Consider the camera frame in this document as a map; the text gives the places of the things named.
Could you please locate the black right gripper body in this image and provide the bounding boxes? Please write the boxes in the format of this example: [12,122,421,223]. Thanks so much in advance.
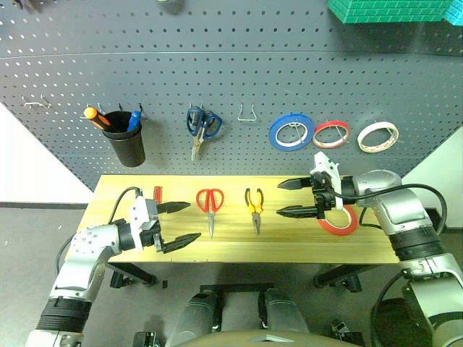
[309,172,339,220]

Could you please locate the black table leg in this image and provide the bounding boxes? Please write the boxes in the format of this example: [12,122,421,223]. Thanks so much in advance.
[106,262,159,289]
[313,265,385,294]

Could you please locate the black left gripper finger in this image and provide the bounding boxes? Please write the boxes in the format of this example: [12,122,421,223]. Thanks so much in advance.
[156,201,192,215]
[161,232,202,254]

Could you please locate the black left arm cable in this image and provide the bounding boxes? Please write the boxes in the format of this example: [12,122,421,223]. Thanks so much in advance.
[56,186,144,279]

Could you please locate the black floor frame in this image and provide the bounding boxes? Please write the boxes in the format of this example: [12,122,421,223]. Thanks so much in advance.
[199,282,275,328]

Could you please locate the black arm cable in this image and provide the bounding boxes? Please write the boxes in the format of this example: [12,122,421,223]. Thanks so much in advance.
[357,183,448,347]
[56,186,144,279]

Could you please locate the blue handled screwdriver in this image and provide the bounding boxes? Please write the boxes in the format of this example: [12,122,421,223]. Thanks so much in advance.
[126,110,142,133]

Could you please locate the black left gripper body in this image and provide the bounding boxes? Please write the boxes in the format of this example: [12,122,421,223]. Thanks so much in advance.
[139,201,171,254]

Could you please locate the dark grey rounded shape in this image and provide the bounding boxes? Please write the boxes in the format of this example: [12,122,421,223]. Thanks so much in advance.
[172,291,222,347]
[263,288,311,335]

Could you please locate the silver tape hook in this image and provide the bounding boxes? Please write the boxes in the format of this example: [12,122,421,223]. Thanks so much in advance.
[288,121,304,145]
[326,120,349,146]

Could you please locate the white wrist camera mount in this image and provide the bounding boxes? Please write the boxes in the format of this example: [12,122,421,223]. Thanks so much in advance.
[311,151,344,211]
[129,197,157,252]

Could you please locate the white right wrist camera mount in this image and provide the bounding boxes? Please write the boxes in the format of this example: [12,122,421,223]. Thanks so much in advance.
[311,151,344,211]

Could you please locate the thin red tape roll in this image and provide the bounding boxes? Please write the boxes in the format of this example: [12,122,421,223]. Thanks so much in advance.
[312,121,351,150]

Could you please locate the cyan brick pattern box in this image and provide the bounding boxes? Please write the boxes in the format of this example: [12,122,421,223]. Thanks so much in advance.
[444,3,463,26]

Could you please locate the orange black handled screwdriver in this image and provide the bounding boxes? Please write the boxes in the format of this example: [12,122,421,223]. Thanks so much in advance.
[83,106,111,131]

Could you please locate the green brick pattern box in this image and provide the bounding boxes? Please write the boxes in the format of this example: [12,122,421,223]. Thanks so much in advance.
[327,0,455,25]

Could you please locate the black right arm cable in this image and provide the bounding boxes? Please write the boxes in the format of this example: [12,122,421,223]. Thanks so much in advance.
[357,183,448,347]

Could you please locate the yellow handled pliers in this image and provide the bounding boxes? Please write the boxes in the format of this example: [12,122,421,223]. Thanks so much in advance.
[244,187,265,236]

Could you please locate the black plastic cup holder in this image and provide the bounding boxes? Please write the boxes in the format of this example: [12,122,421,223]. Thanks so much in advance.
[102,111,147,168]

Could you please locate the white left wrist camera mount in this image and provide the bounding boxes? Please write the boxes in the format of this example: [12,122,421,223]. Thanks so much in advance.
[129,197,157,252]

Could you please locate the red handled scissors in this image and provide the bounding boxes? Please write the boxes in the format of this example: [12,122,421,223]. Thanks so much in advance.
[195,187,225,240]

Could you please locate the white tape roll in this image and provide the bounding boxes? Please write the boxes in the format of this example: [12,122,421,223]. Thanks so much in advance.
[357,121,400,153]

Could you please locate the blue tape roll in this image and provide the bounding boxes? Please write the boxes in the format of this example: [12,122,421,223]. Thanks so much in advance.
[268,112,315,151]

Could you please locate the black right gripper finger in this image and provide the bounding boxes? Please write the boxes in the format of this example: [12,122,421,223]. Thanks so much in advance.
[276,176,314,192]
[276,205,319,219]

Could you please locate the wide red tape roll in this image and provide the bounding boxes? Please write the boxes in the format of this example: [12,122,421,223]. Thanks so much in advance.
[317,204,359,236]

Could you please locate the blue handled scissors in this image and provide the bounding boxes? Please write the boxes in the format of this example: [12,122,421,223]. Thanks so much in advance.
[186,106,223,162]

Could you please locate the grey pegboard panel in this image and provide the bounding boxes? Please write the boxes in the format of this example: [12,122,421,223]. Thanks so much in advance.
[0,0,463,192]

